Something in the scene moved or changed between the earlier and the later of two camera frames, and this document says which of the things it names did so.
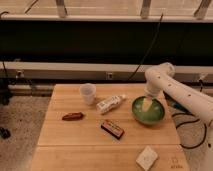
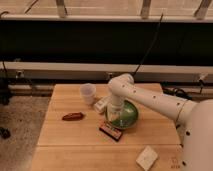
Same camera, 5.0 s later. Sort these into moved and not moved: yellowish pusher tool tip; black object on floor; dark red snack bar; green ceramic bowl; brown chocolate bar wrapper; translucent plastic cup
Moved: yellowish pusher tool tip; green ceramic bowl
Not moved: brown chocolate bar wrapper; translucent plastic cup; dark red snack bar; black object on floor
